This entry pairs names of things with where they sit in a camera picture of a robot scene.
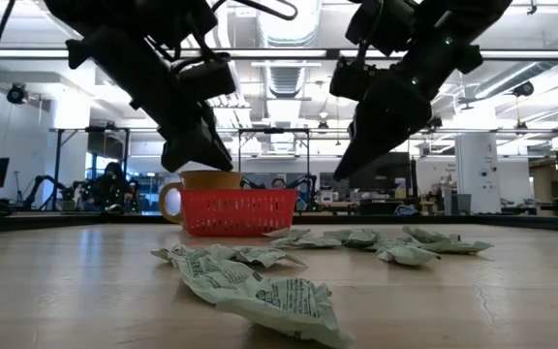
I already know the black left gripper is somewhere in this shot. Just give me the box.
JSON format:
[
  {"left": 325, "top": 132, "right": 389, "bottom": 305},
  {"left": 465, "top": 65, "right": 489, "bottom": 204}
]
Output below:
[{"left": 89, "top": 26, "right": 235, "bottom": 175}]

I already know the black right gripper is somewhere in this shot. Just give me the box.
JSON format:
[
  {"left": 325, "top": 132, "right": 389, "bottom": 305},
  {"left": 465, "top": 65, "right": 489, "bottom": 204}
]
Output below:
[{"left": 331, "top": 57, "right": 457, "bottom": 181}]

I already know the red plastic basket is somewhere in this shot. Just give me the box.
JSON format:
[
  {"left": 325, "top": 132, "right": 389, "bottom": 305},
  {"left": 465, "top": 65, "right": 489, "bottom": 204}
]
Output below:
[{"left": 179, "top": 187, "right": 300, "bottom": 238}]

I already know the amber yellow mug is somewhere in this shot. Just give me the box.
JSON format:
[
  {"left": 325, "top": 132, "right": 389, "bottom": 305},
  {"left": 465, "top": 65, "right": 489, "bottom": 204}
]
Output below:
[{"left": 157, "top": 169, "right": 243, "bottom": 226}]

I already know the large black monitor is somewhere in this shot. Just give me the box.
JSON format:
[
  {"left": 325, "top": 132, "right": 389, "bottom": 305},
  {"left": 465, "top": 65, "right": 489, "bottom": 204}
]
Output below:
[{"left": 351, "top": 151, "right": 415, "bottom": 201}]

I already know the black bar with light strips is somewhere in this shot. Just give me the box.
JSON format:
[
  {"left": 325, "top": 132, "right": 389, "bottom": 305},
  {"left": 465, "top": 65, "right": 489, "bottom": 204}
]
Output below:
[{"left": 0, "top": 47, "right": 558, "bottom": 63}]

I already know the white pillar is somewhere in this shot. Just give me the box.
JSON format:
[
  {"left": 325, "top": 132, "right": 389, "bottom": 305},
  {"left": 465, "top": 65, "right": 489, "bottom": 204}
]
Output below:
[{"left": 454, "top": 132, "right": 503, "bottom": 215}]

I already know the grey trash bin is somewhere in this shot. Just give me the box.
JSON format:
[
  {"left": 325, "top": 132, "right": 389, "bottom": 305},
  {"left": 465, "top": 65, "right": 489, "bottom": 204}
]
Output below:
[{"left": 454, "top": 193, "right": 474, "bottom": 216}]

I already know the brown cabinet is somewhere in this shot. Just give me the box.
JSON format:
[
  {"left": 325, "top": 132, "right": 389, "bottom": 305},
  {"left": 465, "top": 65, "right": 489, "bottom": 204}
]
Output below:
[{"left": 529, "top": 157, "right": 558, "bottom": 205}]

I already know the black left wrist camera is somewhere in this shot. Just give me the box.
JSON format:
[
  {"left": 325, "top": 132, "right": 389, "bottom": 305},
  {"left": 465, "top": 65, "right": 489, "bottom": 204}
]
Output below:
[{"left": 174, "top": 51, "right": 237, "bottom": 104}]

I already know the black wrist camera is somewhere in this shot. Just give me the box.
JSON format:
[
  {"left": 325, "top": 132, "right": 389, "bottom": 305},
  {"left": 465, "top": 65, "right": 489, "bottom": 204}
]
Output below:
[
  {"left": 328, "top": 55, "right": 378, "bottom": 103},
  {"left": 174, "top": 51, "right": 237, "bottom": 104}
]

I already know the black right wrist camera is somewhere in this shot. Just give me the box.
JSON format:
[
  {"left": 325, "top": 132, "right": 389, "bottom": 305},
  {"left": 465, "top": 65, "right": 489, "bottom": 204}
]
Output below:
[{"left": 328, "top": 55, "right": 378, "bottom": 103}]

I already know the black background frame stand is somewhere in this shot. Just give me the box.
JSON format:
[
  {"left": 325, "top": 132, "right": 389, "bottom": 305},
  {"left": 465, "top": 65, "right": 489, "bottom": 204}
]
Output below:
[
  {"left": 236, "top": 127, "right": 312, "bottom": 191},
  {"left": 50, "top": 124, "right": 132, "bottom": 213}
]

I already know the black ceiling-hung camera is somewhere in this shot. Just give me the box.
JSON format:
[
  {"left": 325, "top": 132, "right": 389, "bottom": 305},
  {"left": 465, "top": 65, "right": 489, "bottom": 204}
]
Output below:
[
  {"left": 6, "top": 81, "right": 30, "bottom": 106},
  {"left": 421, "top": 114, "right": 445, "bottom": 133},
  {"left": 511, "top": 79, "right": 536, "bottom": 99}
]

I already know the silver air duct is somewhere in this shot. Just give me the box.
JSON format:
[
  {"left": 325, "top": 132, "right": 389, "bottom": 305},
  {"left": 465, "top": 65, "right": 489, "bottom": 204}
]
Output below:
[{"left": 256, "top": 0, "right": 323, "bottom": 101}]

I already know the black wrist camera cable loop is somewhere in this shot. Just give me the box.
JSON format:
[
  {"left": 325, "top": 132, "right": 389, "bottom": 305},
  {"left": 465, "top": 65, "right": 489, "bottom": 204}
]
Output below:
[{"left": 210, "top": 0, "right": 299, "bottom": 22}]

